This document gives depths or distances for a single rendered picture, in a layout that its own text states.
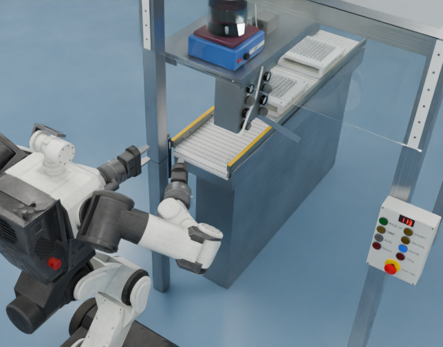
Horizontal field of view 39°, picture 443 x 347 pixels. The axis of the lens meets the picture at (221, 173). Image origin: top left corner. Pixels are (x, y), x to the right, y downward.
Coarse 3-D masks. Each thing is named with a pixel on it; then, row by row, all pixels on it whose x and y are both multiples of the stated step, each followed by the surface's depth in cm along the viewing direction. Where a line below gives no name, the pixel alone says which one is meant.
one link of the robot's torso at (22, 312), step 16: (16, 288) 190; (32, 288) 187; (48, 288) 185; (64, 288) 190; (16, 304) 185; (32, 304) 186; (48, 304) 186; (64, 304) 195; (16, 320) 188; (32, 320) 185
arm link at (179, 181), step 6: (180, 162) 212; (174, 168) 211; (180, 168) 210; (186, 168) 212; (174, 174) 210; (180, 174) 210; (186, 174) 212; (174, 180) 209; (180, 180) 209; (186, 180) 214; (168, 186) 207; (174, 186) 205; (180, 186) 205; (186, 186) 207; (186, 192) 205
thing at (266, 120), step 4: (260, 116) 246; (264, 116) 247; (264, 120) 248; (268, 120) 249; (272, 120) 250; (268, 124) 250; (272, 124) 251; (276, 124) 251; (276, 128) 253; (280, 128) 254; (284, 128) 254; (284, 132) 256; (288, 132) 257; (288, 136) 258; (292, 136) 259; (296, 136) 260; (296, 140) 261
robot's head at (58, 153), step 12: (36, 132) 170; (36, 144) 169; (48, 144) 167; (60, 144) 166; (72, 144) 168; (48, 156) 167; (60, 156) 166; (72, 156) 170; (48, 168) 171; (60, 168) 172
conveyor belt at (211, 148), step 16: (208, 128) 266; (256, 128) 267; (192, 144) 257; (208, 144) 257; (224, 144) 258; (240, 144) 258; (192, 160) 251; (208, 160) 249; (224, 160) 249; (224, 176) 245
